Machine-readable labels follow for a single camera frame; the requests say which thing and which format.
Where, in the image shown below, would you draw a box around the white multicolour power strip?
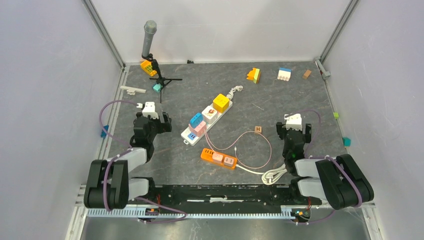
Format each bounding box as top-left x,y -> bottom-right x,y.
180,100 -> 233,146

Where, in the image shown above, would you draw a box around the wooden letter cube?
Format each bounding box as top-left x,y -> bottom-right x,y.
254,126 -> 263,134

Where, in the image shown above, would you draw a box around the grey microphone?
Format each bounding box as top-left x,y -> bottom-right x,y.
141,20 -> 158,59

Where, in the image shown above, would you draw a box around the white cube socket adapter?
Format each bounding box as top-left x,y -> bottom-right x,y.
201,105 -> 218,125

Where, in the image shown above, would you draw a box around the white blue toy block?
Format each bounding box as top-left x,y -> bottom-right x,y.
277,67 -> 292,82

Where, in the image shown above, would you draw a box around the small pink charger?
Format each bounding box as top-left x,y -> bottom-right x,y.
212,152 -> 224,164

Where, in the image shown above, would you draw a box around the dusty pink usb adapter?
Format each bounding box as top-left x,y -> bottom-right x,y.
223,156 -> 235,168

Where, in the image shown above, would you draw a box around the brown wooden block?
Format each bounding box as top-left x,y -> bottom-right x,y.
302,69 -> 312,80

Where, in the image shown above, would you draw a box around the blue clip left rail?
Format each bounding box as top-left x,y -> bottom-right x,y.
100,125 -> 109,139

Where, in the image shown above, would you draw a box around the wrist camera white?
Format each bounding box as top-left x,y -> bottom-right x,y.
136,101 -> 159,120
284,113 -> 303,131

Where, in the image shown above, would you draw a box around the orange green toy blocks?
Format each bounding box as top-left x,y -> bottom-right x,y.
246,67 -> 261,84

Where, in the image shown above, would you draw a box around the white power strip cord plug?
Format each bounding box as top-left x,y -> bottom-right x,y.
226,85 -> 244,101

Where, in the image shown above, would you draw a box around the white flat plastic piece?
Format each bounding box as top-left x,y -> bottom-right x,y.
119,85 -> 146,95

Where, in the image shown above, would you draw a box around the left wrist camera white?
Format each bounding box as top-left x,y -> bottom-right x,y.
136,101 -> 159,120

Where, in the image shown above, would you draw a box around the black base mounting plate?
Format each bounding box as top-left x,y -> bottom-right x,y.
143,184 -> 322,214

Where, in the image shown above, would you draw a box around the thin pink usb cable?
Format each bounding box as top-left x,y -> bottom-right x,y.
203,129 -> 273,170

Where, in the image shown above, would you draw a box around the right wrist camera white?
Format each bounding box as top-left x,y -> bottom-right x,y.
284,113 -> 303,131

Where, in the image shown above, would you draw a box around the teal clip right rail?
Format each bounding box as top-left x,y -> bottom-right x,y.
342,137 -> 352,148

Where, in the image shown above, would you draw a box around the yellow cube socket adapter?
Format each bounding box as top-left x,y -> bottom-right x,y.
212,93 -> 230,114

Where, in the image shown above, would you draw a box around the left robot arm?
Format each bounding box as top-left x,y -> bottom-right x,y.
83,112 -> 172,211

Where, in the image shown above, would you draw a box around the white coiled orange-strip cable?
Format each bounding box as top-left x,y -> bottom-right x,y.
235,162 -> 292,186

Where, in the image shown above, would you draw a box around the blue socket adapter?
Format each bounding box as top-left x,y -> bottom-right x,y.
189,112 -> 204,129

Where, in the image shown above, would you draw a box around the large pink cube adapter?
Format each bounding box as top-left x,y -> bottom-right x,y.
188,121 -> 207,138

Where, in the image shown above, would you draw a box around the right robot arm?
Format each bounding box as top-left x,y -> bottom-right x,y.
276,122 -> 375,210

